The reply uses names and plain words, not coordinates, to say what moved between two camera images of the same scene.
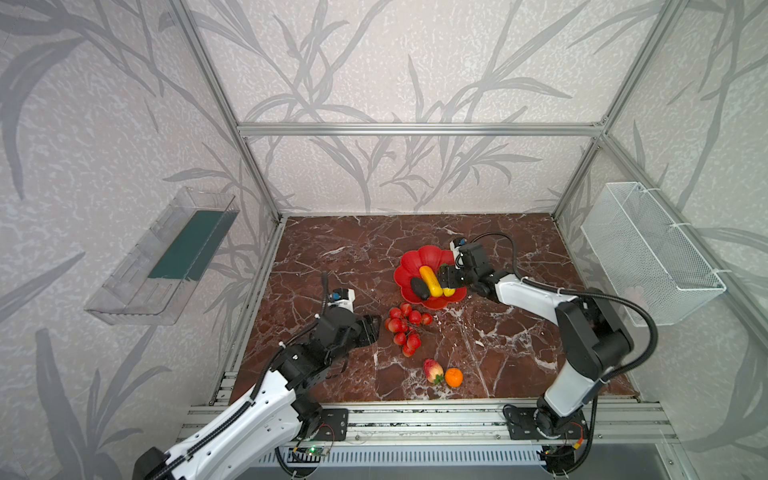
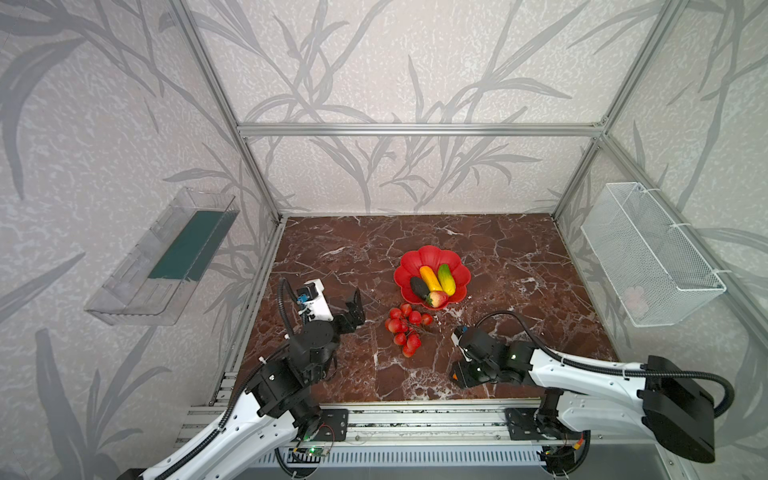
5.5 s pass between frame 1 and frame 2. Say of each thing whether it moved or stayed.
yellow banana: stayed
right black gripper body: moved
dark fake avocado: stayed
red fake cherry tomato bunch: stayed
